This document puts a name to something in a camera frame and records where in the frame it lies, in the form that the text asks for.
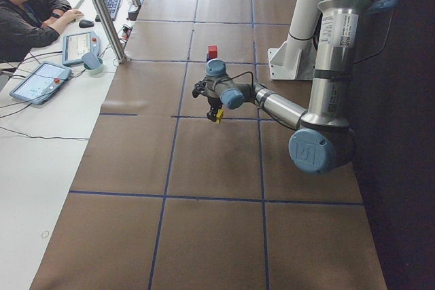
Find orange black connector strip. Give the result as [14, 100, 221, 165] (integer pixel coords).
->
[120, 24, 132, 40]

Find near teach pendant tablet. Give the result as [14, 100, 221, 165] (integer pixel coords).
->
[10, 62, 72, 105]

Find red wooden cube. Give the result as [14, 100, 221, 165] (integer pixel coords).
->
[207, 45, 218, 60]

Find yellow wooden cube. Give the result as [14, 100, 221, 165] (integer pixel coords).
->
[215, 109, 224, 124]

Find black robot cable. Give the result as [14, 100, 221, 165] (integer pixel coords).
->
[220, 71, 283, 124]

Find far teach pendant tablet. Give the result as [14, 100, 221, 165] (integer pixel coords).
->
[62, 31, 101, 67]

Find seated person in black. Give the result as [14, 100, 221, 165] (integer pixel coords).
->
[1, 0, 84, 63]

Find black computer mouse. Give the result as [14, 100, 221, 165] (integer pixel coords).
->
[79, 19, 94, 29]

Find black keyboard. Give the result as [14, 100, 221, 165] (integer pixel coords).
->
[104, 0, 122, 21]

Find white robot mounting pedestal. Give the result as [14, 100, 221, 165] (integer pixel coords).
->
[266, 0, 341, 82]

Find teach pendant tablet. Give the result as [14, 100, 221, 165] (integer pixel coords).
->
[62, 31, 101, 67]
[10, 62, 72, 105]

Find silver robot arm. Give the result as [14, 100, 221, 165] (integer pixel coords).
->
[192, 0, 398, 174]

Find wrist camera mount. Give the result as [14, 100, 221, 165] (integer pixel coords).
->
[192, 79, 209, 98]

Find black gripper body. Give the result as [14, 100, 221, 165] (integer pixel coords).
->
[207, 96, 222, 111]

